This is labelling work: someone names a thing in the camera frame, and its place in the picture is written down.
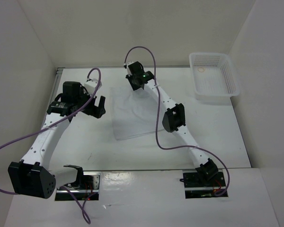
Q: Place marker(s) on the metal base plate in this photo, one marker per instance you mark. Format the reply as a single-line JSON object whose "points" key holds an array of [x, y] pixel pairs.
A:
{"points": [[87, 189], [195, 189]]}

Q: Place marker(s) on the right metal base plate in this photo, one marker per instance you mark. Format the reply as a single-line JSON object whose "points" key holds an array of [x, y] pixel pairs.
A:
{"points": [[195, 189]]}

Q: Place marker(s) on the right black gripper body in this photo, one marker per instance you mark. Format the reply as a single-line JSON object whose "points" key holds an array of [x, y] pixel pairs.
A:
{"points": [[131, 79]]}

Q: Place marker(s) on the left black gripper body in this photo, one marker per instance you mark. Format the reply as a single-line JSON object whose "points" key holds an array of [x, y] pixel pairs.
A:
{"points": [[90, 109]]}

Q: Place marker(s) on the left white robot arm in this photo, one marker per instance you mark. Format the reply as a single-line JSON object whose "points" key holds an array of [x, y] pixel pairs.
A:
{"points": [[31, 176]]}

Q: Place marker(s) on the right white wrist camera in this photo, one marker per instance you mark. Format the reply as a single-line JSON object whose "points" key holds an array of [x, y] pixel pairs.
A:
{"points": [[127, 64]]}

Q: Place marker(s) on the white perforated plastic basket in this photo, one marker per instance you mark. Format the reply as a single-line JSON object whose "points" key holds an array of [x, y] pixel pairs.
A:
{"points": [[214, 78]]}

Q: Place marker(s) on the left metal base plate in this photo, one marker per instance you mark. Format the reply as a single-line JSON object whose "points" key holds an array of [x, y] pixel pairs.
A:
{"points": [[87, 189]]}

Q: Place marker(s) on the white skirt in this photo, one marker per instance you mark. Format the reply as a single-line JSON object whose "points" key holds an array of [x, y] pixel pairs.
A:
{"points": [[134, 113]]}

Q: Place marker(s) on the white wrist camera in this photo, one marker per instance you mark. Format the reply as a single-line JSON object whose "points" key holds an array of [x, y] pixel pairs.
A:
{"points": [[92, 86], [127, 64]]}

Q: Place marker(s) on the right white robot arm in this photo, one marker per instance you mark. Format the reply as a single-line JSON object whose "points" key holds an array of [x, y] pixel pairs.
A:
{"points": [[174, 119]]}

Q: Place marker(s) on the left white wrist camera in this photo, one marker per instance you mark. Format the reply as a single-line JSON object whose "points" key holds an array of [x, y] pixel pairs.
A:
{"points": [[92, 86]]}

